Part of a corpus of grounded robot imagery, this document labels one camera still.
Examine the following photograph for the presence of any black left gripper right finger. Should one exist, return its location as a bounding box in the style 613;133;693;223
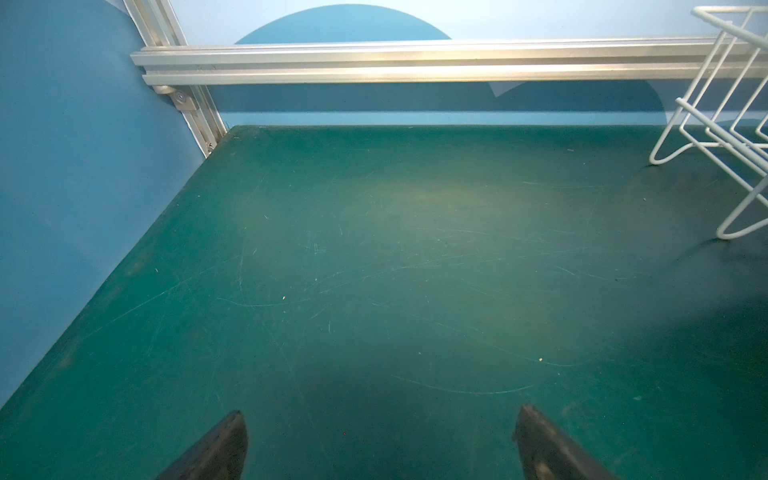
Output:
513;404;616;480

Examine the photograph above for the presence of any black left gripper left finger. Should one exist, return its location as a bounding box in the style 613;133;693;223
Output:
156;411;248;480

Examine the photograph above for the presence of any white wire dish rack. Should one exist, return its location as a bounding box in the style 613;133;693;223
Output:
649;5;767;240

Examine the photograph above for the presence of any aluminium back frame rail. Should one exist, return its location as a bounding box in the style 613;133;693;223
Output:
131;37;767;86

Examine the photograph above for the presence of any aluminium left corner post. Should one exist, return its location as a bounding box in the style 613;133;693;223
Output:
123;0;227;158

